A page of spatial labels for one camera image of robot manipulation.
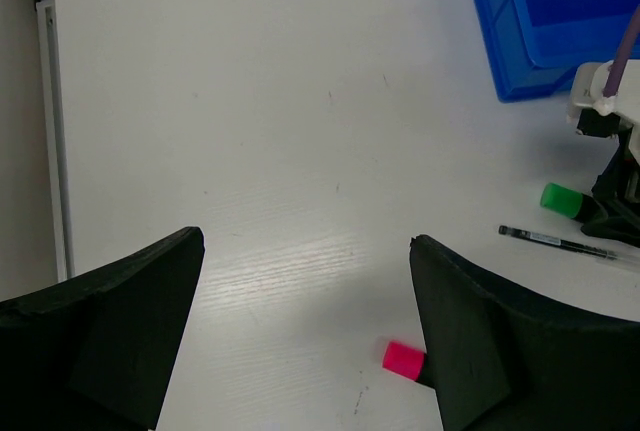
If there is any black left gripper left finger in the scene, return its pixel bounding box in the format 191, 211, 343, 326
1, 227, 204, 430

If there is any black ink pen refill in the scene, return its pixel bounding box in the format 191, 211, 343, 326
498, 225, 639, 267

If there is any blue compartment tray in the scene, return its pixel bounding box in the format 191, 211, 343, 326
474, 0, 639, 102

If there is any aluminium table edge rail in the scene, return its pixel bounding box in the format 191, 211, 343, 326
34, 0, 74, 282

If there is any pink cap black highlighter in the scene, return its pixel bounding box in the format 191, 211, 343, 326
382, 341, 434, 388

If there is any green cap black highlighter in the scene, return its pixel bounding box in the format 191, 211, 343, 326
540, 183, 606, 224

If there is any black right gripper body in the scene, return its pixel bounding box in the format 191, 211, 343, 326
581, 133, 639, 244

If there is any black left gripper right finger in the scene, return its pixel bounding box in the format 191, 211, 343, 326
409, 235, 639, 430

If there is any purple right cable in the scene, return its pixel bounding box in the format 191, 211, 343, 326
603, 0, 640, 100

